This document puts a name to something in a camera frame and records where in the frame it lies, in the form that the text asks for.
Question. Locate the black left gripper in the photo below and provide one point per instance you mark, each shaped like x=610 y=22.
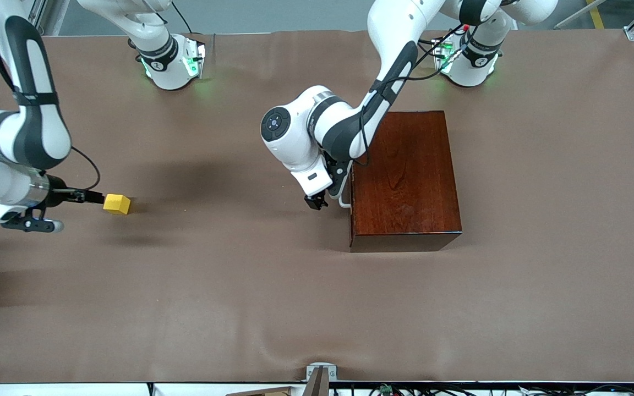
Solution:
x=315 y=201

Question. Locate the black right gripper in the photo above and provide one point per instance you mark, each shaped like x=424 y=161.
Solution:
x=57 y=193

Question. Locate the yellow block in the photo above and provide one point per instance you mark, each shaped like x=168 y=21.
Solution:
x=116 y=204

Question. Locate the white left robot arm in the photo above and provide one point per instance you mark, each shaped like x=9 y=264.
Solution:
x=289 y=137

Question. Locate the dark brown wooden cabinet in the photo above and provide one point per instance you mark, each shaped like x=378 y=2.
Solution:
x=405 y=176

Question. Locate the brown table cloth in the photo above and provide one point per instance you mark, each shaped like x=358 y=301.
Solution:
x=185 y=275

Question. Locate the grey metal table clamp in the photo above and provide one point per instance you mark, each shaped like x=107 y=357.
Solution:
x=321 y=365

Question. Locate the green plug connector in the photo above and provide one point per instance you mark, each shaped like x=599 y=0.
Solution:
x=386 y=389

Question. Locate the grey camera post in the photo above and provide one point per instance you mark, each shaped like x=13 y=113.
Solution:
x=317 y=385

